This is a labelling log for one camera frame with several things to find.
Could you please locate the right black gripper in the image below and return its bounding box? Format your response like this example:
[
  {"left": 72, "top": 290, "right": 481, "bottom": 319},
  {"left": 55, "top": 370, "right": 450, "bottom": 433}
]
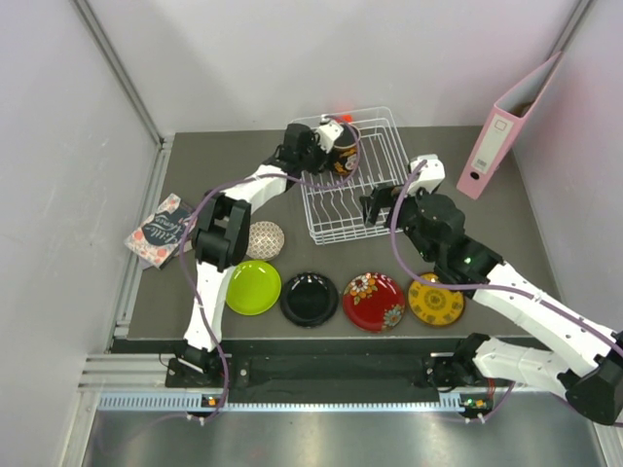
[{"left": 360, "top": 180, "right": 437, "bottom": 264}]

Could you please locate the black floral mug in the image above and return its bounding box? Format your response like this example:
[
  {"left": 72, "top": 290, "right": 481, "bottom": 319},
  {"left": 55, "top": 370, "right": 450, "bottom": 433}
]
[{"left": 329, "top": 123, "right": 361, "bottom": 176}]

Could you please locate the white wire dish rack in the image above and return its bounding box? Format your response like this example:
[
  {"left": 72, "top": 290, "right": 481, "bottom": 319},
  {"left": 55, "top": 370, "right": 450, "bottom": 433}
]
[{"left": 302, "top": 106, "right": 409, "bottom": 245}]

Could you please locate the patterned ceramic bowl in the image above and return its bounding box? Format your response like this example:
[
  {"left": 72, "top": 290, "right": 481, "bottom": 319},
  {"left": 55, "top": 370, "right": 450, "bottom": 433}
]
[{"left": 246, "top": 221, "right": 285, "bottom": 261}]

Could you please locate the red floral plate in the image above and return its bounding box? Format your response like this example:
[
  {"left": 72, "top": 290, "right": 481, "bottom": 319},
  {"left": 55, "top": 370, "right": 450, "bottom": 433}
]
[{"left": 342, "top": 272, "right": 406, "bottom": 334}]

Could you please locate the yellow brown plate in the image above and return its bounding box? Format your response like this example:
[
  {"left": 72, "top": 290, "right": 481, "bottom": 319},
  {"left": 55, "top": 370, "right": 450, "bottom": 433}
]
[{"left": 407, "top": 280, "right": 465, "bottom": 328}]

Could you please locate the black plate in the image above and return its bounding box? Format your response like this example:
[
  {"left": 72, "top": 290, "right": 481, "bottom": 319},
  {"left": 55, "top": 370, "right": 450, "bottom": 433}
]
[{"left": 279, "top": 271, "right": 338, "bottom": 329}]

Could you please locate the green plate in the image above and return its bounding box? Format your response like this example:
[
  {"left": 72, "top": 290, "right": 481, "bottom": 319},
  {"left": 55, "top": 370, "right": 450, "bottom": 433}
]
[{"left": 226, "top": 260, "right": 281, "bottom": 316}]

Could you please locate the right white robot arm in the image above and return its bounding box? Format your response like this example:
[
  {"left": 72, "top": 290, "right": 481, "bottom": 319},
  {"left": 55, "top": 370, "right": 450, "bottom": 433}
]
[{"left": 360, "top": 185, "right": 622, "bottom": 426}]

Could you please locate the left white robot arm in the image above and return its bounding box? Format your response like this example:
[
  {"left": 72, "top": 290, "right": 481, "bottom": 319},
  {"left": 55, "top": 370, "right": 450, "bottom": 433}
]
[{"left": 176, "top": 124, "right": 332, "bottom": 386}]

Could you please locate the floral cover book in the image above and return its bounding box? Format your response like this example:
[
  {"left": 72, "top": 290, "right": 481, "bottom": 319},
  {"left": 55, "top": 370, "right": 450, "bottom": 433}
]
[{"left": 125, "top": 194, "right": 194, "bottom": 269}]

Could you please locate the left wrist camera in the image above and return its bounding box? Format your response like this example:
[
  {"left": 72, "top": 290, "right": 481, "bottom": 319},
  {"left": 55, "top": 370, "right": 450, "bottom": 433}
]
[{"left": 314, "top": 115, "right": 344, "bottom": 153}]

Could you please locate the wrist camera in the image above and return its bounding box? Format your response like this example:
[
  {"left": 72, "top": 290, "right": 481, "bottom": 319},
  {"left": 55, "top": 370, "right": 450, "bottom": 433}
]
[
  {"left": 314, "top": 115, "right": 344, "bottom": 153},
  {"left": 407, "top": 154, "right": 446, "bottom": 197}
]

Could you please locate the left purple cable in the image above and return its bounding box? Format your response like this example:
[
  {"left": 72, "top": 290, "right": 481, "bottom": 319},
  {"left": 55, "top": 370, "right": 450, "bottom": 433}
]
[{"left": 178, "top": 114, "right": 364, "bottom": 419}]

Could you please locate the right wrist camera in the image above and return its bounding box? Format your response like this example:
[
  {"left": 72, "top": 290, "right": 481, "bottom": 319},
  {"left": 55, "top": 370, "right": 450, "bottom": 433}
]
[{"left": 407, "top": 154, "right": 446, "bottom": 197}]

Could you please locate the pink ring binder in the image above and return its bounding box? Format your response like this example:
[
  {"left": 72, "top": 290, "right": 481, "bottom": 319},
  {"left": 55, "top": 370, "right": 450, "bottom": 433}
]
[{"left": 457, "top": 52, "right": 563, "bottom": 199}]

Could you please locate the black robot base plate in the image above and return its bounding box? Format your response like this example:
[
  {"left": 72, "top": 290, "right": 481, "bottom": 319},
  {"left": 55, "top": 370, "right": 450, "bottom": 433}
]
[{"left": 165, "top": 337, "right": 498, "bottom": 402}]

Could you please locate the white cable duct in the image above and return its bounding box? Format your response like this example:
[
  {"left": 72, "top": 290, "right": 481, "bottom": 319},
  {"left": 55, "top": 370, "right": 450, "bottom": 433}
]
[{"left": 97, "top": 392, "right": 464, "bottom": 413}]

